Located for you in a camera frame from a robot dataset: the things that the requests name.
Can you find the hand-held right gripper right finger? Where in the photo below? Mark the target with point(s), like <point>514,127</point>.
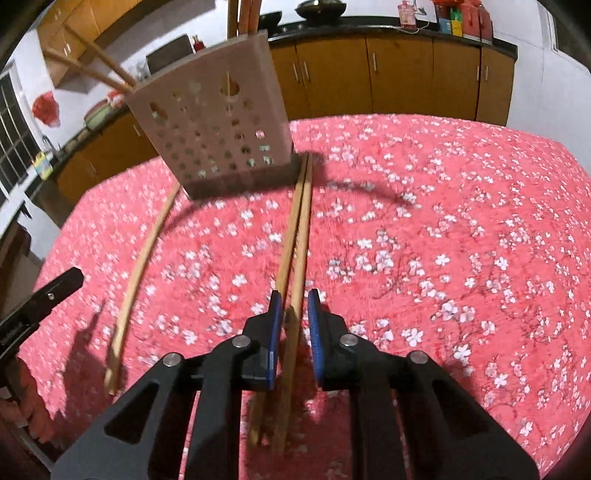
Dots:
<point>314,332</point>

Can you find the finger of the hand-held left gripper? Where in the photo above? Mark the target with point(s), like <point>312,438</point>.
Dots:
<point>57,290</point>

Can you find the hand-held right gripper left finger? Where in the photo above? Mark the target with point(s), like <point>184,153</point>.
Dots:
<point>275,332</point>

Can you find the beige perforated chopstick holder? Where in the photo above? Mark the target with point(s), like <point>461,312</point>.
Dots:
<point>258,69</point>

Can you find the yellow detergent bottle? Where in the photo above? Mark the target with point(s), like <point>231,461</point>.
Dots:
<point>42,166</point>

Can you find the barred window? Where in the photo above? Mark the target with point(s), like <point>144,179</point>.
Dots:
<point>14,134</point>

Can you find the green basin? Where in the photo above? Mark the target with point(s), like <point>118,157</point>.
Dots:
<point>99,115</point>

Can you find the red hanging plastic bag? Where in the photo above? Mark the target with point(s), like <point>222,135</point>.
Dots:
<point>46,108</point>

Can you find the red and white plastic bag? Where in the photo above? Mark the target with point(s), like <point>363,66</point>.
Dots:
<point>115,97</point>

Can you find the clear plastic bag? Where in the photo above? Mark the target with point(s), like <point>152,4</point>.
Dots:
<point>141,71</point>

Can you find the dark cutting board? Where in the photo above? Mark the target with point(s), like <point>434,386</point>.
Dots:
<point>168,53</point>

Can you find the wooden base cabinets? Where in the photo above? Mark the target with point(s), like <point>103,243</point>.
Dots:
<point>406,74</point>

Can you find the chopsticks inside holder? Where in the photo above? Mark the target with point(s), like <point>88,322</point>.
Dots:
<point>92,14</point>

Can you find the red bottle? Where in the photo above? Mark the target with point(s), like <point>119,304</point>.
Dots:
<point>198,45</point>

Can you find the black kitchen countertop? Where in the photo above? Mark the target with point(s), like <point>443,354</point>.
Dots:
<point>360,28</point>

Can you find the black wok with lid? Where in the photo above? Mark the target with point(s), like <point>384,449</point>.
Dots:
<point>321,7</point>

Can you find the pink bottle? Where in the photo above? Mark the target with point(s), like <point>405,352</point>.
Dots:
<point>406,14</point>

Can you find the blue box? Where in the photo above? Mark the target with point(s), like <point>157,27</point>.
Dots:
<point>443,25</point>

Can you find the green and yellow box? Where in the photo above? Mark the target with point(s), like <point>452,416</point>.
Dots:
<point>456,21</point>

